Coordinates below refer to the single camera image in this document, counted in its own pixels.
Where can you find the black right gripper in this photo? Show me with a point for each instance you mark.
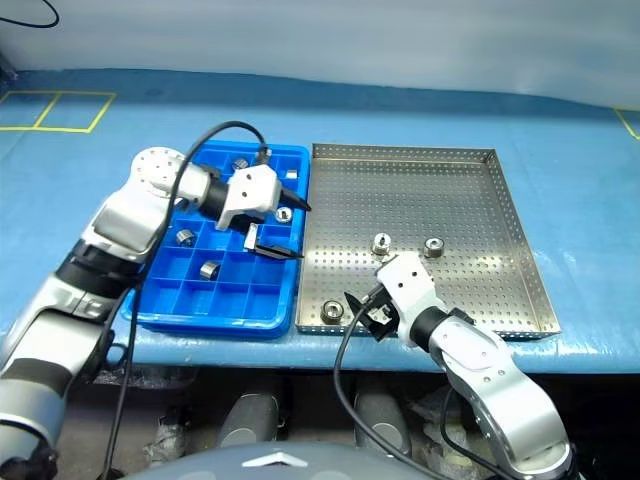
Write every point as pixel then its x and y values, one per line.
pixel 382 305

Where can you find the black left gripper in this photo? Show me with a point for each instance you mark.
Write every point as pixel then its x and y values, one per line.
pixel 257 219

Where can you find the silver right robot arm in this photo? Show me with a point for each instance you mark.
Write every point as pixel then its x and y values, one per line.
pixel 480 360

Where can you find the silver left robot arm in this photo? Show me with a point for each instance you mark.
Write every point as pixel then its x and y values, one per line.
pixel 125 215

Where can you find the perforated steel tray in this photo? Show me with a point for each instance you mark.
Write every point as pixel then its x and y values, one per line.
pixel 400 200

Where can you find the blue compartment tray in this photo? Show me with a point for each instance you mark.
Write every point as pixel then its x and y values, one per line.
pixel 165 300

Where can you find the metal roller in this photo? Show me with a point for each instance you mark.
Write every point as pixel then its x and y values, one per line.
pixel 331 311
pixel 240 163
pixel 184 237
pixel 433 246
pixel 380 244
pixel 291 174
pixel 209 270
pixel 283 214

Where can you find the grey rounded shape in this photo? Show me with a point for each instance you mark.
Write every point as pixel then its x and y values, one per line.
pixel 380 415
pixel 250 415

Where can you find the crumpled clear plastic wrap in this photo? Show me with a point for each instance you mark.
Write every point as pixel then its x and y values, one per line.
pixel 442 422
pixel 165 435

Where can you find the grey dome with chevron mark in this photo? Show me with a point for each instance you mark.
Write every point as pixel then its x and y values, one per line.
pixel 225 465

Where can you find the yellow tape double rectangle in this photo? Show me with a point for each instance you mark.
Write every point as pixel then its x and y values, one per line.
pixel 50 129

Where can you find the yellow tape corner marking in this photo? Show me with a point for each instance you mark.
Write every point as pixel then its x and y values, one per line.
pixel 627 125

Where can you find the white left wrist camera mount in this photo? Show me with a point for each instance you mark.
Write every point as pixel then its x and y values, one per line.
pixel 252 190

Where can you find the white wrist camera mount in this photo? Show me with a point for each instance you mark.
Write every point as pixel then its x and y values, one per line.
pixel 407 285
pixel 252 190

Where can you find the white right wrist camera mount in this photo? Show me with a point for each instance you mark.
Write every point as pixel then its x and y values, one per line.
pixel 407 285

